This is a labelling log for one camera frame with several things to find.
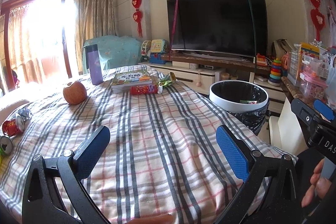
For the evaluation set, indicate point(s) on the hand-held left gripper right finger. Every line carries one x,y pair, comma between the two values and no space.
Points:
232,153

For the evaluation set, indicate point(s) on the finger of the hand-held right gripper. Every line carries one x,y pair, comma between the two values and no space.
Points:
323,108
304,113

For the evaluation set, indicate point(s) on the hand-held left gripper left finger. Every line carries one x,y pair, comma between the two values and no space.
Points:
93,153

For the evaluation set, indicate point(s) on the white-rimmed bin with black liner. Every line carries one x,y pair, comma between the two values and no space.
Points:
218,102

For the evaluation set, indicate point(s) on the person's right hand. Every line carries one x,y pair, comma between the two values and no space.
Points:
309,192

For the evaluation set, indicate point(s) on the person's left hand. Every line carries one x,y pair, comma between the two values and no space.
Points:
155,219

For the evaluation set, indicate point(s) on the pink plastic box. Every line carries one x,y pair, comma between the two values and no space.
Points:
313,86

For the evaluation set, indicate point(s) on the marble-topped side cabinet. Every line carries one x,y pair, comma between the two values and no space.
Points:
291,87

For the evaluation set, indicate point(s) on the clear plastic drawer organizer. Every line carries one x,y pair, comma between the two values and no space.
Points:
295,66

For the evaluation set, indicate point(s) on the orange plastic toy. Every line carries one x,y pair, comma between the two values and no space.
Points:
286,64

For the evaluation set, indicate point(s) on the apple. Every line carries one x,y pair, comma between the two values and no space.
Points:
74,94

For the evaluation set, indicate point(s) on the beige paper bag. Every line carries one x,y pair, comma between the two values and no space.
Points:
281,49

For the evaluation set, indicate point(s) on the red toy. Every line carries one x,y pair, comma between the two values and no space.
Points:
261,60

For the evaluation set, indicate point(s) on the stack of round containers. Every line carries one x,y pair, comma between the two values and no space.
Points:
224,76

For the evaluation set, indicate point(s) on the silver foil wrapper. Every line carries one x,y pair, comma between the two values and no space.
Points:
26,112

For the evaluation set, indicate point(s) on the red packet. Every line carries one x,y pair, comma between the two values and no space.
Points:
141,89

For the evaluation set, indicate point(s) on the children's picture book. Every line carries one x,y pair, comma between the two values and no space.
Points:
131,79

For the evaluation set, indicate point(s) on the red crushed can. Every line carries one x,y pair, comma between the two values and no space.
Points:
11,127

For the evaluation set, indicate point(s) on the purple water bottle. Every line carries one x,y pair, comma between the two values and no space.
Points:
95,66

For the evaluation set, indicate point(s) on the green crushed can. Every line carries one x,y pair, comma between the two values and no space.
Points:
5,146

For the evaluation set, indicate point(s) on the set-top box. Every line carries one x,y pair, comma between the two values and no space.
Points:
207,66

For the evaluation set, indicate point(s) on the white television cabinet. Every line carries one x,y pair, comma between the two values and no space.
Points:
183,73

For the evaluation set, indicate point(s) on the white sofa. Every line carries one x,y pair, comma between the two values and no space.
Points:
15,98

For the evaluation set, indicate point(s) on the green wrapper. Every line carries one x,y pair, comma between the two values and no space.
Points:
166,81

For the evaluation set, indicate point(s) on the teal covered furniture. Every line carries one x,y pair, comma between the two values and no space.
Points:
115,50

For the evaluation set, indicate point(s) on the blue toy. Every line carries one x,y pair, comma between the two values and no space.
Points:
157,58

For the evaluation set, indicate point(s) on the toy ferris wheel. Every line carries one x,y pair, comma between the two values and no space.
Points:
147,47

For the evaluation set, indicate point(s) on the yellow toy telephone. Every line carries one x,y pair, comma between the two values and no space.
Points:
158,46

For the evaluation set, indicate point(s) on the black television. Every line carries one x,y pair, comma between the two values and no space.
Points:
215,22

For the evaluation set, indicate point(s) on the sheer beige curtain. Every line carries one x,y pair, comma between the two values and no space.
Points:
21,43

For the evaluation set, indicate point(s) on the pink stick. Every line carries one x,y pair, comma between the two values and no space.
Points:
174,29

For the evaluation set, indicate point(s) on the beige patterned curtain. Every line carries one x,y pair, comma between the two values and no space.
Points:
94,16

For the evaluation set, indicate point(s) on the red-brown sliding door frame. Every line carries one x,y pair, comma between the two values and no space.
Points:
67,37

